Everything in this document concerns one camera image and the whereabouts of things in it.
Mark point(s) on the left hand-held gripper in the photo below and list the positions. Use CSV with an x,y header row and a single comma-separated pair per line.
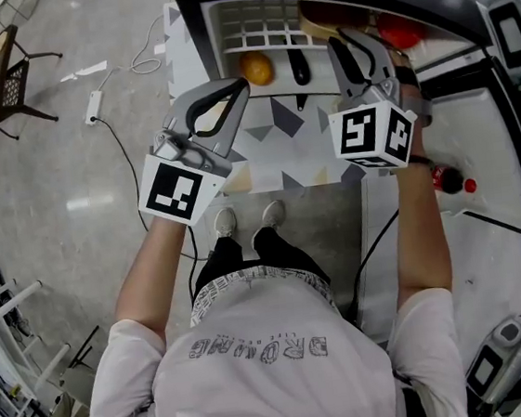
x,y
170,192

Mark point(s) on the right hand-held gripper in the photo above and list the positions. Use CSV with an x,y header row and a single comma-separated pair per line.
x,y
359,133

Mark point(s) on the person's right forearm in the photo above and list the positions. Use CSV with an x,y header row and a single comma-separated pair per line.
x,y
420,240

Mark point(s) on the person's left forearm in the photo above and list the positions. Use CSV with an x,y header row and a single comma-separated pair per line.
x,y
152,280

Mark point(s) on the red tomato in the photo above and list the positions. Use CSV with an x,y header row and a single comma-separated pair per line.
x,y
401,32

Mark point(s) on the orange fruit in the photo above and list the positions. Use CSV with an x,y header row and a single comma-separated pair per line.
x,y
256,69

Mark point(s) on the triangle-patterned table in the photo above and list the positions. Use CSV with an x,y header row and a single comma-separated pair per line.
x,y
291,152

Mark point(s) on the person's left shoe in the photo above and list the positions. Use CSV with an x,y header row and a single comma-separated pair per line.
x,y
224,222

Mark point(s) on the person's shoe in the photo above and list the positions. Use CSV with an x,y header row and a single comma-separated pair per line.
x,y
224,222
273,214

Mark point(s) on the black wristband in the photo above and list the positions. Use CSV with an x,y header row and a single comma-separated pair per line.
x,y
421,160

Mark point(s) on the white power strip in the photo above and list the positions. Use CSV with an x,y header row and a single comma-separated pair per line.
x,y
94,107

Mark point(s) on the person's right shoe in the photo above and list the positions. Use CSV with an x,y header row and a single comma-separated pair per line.
x,y
273,214

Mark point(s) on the cola bottle red cap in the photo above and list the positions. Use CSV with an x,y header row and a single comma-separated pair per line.
x,y
451,179

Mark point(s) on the person's black trousers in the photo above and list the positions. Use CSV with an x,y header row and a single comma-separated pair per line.
x,y
229,262

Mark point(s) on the white device with black screen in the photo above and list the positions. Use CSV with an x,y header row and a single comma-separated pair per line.
x,y
493,363
514,34

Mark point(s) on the person's white shirt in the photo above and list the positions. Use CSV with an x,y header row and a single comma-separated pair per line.
x,y
270,379

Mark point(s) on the white shelf rack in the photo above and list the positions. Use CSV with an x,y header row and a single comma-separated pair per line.
x,y
8,334

